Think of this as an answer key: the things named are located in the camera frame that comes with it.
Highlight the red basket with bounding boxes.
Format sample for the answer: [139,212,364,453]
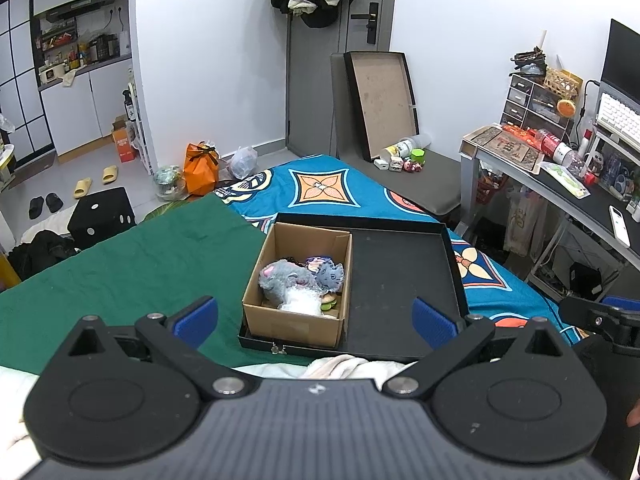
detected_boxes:
[475,172,508,206]

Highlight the wicker basket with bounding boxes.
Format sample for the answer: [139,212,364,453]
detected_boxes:
[544,67,583,98]

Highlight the grey fluffy plush toy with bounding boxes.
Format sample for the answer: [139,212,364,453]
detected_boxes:
[258,260,321,306]

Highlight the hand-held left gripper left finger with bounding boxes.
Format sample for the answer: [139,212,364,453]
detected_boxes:
[61,295,252,405]

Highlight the black grid sliding door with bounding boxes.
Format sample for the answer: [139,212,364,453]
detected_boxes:
[0,0,56,161]

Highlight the white jar with green label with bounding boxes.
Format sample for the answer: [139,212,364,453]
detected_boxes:
[382,140,416,161]

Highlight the orange gift bag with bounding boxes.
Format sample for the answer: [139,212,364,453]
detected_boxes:
[183,141,220,197]

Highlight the panda figure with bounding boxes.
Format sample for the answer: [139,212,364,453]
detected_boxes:
[585,152,608,181]

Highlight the water bottle with red label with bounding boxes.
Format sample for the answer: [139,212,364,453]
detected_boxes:
[534,129,598,186]

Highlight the red snack packets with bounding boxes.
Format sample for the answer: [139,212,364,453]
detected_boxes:
[501,124,541,146]

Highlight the blue printed blanket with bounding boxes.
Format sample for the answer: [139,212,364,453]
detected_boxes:
[214,154,576,346]

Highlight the small blue grey plush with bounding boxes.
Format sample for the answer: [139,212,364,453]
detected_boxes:
[315,260,346,293]

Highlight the white keyboard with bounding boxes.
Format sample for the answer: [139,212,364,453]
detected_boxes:
[596,92,640,141]

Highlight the clear bag with white filling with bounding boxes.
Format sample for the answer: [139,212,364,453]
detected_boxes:
[278,287,326,317]

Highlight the green plant in clear wrap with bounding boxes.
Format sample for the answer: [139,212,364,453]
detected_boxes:
[152,165,187,201]

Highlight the brown cardboard box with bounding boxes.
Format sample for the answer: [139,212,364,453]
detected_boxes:
[241,222,353,348]

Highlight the clear plastic bag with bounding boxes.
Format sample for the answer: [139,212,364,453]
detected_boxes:
[229,146,258,180]

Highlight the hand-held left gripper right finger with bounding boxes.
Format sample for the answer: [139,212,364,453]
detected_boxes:
[381,296,572,403]

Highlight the green blanket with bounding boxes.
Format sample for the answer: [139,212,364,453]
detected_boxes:
[0,192,276,376]

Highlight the black clothes pile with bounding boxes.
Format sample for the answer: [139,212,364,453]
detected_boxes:
[7,230,78,281]

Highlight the grey desk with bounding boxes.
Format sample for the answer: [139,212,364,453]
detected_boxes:
[460,127,640,281]

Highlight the brown printed mat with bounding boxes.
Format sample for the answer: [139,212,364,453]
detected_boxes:
[462,126,546,176]

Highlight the black monitor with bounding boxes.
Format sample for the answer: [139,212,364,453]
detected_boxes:
[600,19,640,98]

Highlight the black door handle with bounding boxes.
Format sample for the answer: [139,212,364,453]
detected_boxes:
[350,2,380,44]

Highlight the grey door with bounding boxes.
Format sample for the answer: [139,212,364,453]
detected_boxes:
[286,0,398,158]

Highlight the orange cardboard box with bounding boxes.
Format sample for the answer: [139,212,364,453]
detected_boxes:
[111,116,137,162]

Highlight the green and white packet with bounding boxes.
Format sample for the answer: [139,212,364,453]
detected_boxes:
[539,161,591,200]

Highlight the beige tote bag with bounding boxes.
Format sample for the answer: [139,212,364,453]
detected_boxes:
[502,187,548,258]

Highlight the grey drawer organiser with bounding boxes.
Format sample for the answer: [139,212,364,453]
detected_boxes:
[501,72,576,133]

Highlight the black dice stool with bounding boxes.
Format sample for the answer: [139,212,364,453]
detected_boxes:
[67,186,137,250]

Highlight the white kitchen cabinet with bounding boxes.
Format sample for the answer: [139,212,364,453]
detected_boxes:
[37,55,146,156]

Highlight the row of kitchen bottles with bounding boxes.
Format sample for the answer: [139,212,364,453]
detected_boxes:
[40,35,121,68]

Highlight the white phone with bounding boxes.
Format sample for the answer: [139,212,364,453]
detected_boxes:
[609,205,633,248]

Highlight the black framed brown tray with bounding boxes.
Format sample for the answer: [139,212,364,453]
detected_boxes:
[343,50,420,162]

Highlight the black desk mat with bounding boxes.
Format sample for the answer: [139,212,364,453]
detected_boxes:
[537,165,640,248]

